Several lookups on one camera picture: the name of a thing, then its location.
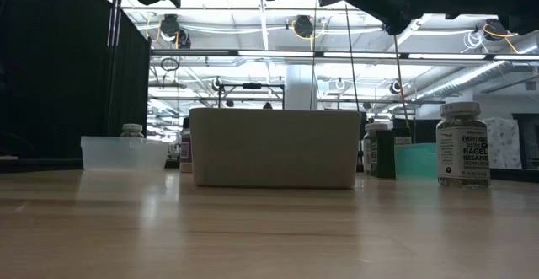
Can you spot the purple-label spice bottle black lid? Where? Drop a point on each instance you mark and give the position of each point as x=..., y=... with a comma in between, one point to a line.
x=186, y=148

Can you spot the white-label supplement bottle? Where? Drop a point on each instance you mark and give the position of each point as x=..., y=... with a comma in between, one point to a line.
x=367, y=152

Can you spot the dark green spice tin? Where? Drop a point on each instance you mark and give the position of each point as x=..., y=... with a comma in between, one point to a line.
x=385, y=152

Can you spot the bagel seasoning jar white lid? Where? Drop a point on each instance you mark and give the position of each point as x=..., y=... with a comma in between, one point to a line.
x=132, y=129
x=463, y=148

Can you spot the pale grey plastic bin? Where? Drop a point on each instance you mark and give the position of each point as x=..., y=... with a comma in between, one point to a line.
x=273, y=148

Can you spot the white building column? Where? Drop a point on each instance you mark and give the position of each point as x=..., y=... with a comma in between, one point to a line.
x=299, y=85

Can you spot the long ceiling light bar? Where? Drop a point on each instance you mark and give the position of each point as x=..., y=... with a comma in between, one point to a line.
x=273, y=53

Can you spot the clear plastic bin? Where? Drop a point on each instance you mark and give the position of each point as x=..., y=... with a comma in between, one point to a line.
x=124, y=154

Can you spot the teal plastic bin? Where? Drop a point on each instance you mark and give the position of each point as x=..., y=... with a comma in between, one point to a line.
x=417, y=161

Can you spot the black background panel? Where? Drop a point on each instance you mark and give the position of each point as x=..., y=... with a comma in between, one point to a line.
x=425, y=129

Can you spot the white floral patterned panel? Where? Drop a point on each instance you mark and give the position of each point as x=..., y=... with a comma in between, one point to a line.
x=505, y=144

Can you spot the black metal gantry frame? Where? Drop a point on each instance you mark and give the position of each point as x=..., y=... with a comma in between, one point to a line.
x=252, y=86

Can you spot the silver ventilation duct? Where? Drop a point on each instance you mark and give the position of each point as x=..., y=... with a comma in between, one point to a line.
x=471, y=78

